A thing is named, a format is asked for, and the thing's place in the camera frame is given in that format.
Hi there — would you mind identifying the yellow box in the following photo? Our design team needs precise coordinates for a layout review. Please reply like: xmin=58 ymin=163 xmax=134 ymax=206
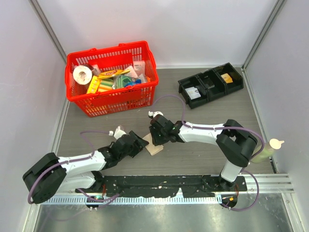
xmin=86 ymin=75 xmax=100 ymax=94

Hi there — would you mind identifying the beige leather card holder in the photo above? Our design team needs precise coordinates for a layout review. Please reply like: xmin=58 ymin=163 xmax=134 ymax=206
xmin=143 ymin=133 xmax=164 ymax=156

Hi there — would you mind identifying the black bin right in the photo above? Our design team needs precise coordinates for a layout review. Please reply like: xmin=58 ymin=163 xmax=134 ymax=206
xmin=213 ymin=63 xmax=244 ymax=94

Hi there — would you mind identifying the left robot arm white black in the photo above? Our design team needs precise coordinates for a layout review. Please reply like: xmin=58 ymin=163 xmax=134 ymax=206
xmin=22 ymin=131 xmax=149 ymax=204

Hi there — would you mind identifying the green packaged item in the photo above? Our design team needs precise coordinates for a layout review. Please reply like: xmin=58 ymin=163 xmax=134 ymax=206
xmin=113 ymin=75 xmax=136 ymax=89

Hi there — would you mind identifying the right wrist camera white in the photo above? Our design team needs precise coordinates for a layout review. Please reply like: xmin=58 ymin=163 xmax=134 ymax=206
xmin=148 ymin=111 xmax=163 ymax=118

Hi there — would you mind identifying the white card in bin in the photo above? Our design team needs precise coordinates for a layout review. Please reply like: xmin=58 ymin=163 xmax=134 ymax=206
xmin=185 ymin=87 xmax=201 ymax=100

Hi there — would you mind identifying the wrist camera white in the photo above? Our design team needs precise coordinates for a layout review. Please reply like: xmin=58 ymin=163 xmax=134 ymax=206
xmin=148 ymin=111 xmax=163 ymax=118
xmin=109 ymin=125 xmax=126 ymax=140

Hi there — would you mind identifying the yellow green sponge pack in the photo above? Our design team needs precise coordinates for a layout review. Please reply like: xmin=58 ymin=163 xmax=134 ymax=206
xmin=97 ymin=78 xmax=114 ymax=92

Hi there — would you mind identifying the black bin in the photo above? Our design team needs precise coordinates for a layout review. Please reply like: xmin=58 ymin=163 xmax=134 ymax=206
xmin=197 ymin=69 xmax=227 ymax=102
xmin=178 ymin=75 xmax=210 ymax=109
xmin=213 ymin=63 xmax=244 ymax=94

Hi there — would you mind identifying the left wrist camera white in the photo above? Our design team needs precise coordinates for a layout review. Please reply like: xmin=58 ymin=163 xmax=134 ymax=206
xmin=109 ymin=125 xmax=126 ymax=140

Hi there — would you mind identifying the black bin left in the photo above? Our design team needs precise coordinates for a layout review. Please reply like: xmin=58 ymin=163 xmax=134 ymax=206
xmin=178 ymin=75 xmax=210 ymax=109

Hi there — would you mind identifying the black bin middle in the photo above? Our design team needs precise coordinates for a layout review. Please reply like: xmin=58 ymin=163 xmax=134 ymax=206
xmin=197 ymin=69 xmax=227 ymax=102

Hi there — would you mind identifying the gold card in bin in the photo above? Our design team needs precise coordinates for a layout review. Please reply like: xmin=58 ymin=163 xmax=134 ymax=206
xmin=221 ymin=73 xmax=233 ymax=84

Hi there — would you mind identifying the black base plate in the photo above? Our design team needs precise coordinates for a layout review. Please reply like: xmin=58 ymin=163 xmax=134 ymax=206
xmin=82 ymin=175 xmax=247 ymax=198

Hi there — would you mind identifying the white cable duct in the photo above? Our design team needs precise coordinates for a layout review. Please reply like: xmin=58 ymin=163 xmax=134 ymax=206
xmin=42 ymin=194 xmax=222 ymax=205

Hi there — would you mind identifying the white pink box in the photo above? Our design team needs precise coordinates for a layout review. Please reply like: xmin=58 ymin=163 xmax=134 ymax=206
xmin=133 ymin=60 xmax=145 ymax=76

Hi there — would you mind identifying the red plastic shopping basket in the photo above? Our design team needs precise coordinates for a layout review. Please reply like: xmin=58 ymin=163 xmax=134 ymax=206
xmin=65 ymin=41 xmax=159 ymax=117

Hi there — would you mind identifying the yellow snack bag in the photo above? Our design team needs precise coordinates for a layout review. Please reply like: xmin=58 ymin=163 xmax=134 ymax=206
xmin=98 ymin=70 xmax=130 ymax=80

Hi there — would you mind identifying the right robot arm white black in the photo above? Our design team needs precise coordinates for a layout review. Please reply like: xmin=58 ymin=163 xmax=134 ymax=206
xmin=149 ymin=114 xmax=258 ymax=191

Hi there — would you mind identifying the green liquid squeeze bottle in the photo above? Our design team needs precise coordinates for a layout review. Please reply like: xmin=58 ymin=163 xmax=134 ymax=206
xmin=250 ymin=138 xmax=284 ymax=163

